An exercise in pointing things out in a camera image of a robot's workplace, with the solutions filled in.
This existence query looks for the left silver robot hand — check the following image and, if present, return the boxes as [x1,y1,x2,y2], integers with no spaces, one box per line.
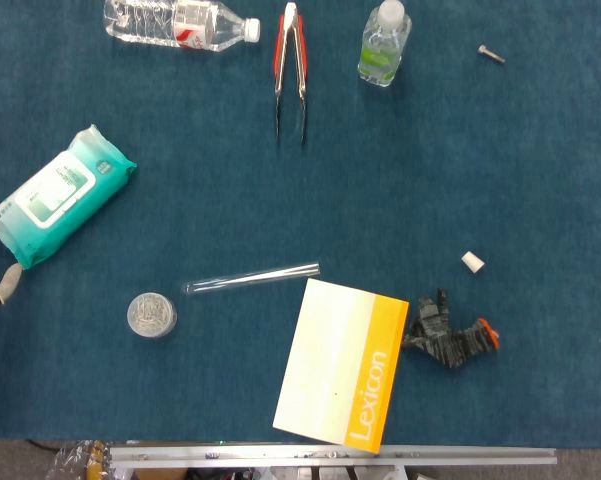
[0,191,25,314]

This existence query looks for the clear glass test tube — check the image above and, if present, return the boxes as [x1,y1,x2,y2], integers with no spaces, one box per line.
[181,261,322,297]

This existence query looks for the small white cap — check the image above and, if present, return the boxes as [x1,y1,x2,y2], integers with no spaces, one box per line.
[461,250,485,275]

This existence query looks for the teal wet wipes pack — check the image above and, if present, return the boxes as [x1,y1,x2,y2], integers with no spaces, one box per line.
[0,123,138,271]

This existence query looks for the round clear box of screws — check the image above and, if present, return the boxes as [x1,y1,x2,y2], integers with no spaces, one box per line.
[126,292,178,340]

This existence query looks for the crinkled clear plastic wrap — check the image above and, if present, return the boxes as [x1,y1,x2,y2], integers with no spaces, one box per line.
[52,439,114,480]

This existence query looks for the clear red-label water bottle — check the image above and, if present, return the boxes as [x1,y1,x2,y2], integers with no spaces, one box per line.
[103,0,261,54]

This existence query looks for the white yellow Lexicon booklet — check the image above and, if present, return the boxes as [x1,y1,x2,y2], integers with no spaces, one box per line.
[272,278,410,455]

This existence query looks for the teal felt table cover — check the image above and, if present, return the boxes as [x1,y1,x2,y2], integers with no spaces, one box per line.
[0,0,601,449]

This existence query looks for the clear green-label bottle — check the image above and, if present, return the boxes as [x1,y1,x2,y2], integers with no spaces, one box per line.
[357,0,413,89]

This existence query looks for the grey knit work glove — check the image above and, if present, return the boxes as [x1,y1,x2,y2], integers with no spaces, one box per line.
[401,288,501,371]

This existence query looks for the small metal bolt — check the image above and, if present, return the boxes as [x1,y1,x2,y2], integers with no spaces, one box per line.
[477,44,506,65]

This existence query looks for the red-handled metal tongs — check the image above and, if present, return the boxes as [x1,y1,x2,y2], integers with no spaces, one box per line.
[272,2,310,146]

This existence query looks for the aluminium frame rail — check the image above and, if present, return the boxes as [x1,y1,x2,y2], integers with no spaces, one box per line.
[107,442,557,471]

